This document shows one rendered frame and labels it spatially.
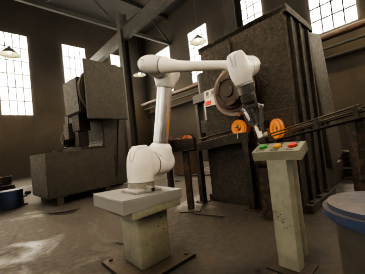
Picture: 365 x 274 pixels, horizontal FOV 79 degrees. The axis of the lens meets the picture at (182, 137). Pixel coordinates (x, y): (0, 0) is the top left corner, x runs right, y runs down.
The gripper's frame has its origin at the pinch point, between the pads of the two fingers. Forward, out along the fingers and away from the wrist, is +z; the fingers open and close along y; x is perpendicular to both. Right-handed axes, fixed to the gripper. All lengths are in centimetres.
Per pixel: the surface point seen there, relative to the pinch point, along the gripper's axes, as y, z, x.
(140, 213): 44, 16, 58
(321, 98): 11, 28, -162
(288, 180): -12.1, 23.4, 9.2
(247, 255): 16, 65, 23
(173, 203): 43, 24, 37
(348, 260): -39, 28, 43
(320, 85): 11, 15, -167
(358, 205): -43, 15, 34
